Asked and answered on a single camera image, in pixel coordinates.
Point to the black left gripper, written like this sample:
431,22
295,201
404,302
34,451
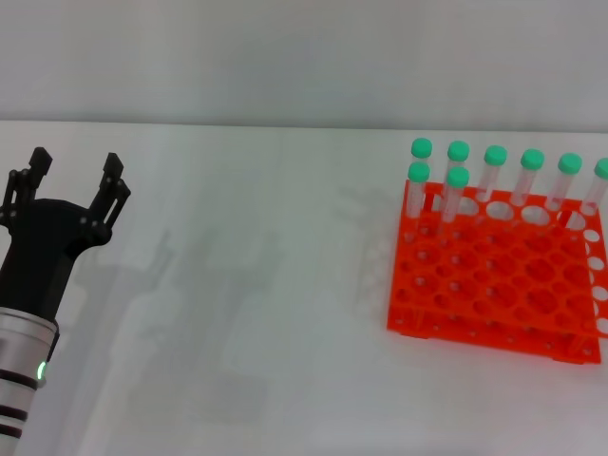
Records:
43,247

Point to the green capped clear test tube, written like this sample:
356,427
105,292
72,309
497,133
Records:
569,163
603,168
532,159
419,172
458,176
495,156
422,147
458,151

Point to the orange test tube rack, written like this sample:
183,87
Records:
499,285

